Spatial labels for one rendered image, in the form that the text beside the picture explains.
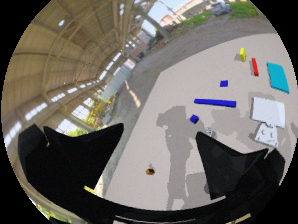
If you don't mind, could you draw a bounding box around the yellow block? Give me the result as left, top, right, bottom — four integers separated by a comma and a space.
239, 48, 246, 61

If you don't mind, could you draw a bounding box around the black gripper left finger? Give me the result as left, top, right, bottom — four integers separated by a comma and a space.
44, 123, 124, 189

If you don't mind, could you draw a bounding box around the small blue block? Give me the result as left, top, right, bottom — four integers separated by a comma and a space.
221, 80, 229, 87
189, 115, 200, 124

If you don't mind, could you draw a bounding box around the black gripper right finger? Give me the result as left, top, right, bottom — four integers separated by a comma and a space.
196, 132, 269, 200

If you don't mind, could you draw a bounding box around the red rectangular block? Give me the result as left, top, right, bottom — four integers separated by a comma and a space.
251, 59, 258, 77

